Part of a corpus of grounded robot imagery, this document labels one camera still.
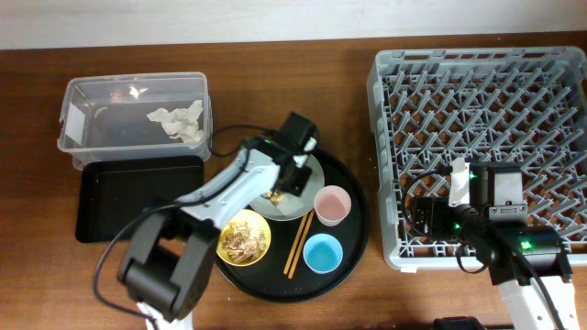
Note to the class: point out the blue cup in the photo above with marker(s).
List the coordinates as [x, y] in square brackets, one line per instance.
[322, 253]

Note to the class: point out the yellow bowl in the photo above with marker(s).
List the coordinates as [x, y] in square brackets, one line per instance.
[254, 219]

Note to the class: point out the right wooden chopstick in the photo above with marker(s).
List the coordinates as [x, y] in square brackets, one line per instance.
[301, 239]

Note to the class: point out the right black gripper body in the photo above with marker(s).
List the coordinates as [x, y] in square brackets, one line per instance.
[444, 220]

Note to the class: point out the black rectangular tray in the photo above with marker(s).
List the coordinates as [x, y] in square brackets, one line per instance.
[114, 192]

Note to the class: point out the wooden chopstick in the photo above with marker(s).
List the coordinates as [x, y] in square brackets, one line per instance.
[295, 244]
[301, 239]

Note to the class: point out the white tissue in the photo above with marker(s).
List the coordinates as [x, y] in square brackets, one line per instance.
[180, 123]

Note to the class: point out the black object bottom edge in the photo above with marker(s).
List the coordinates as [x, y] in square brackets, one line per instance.
[457, 323]

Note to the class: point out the grey round plate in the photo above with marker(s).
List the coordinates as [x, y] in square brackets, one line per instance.
[291, 206]

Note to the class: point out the round black serving tray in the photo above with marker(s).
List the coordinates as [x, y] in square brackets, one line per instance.
[281, 276]

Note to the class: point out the grey dishwasher rack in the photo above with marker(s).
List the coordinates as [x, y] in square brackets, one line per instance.
[522, 105]

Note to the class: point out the left wooden chopstick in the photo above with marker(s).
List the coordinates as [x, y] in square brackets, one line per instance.
[295, 244]

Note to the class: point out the food scraps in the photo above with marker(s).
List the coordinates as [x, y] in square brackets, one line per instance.
[244, 243]

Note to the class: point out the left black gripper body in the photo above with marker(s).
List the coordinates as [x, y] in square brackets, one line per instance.
[298, 184]

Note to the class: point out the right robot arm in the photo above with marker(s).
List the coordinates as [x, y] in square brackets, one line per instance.
[528, 265]

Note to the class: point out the gold foil wrapper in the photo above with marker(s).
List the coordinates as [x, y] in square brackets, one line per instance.
[274, 197]

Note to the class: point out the clear plastic waste bin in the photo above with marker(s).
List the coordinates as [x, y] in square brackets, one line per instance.
[105, 117]

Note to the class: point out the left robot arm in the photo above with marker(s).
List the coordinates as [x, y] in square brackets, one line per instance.
[172, 250]

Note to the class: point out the pink cup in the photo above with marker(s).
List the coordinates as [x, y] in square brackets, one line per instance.
[332, 205]

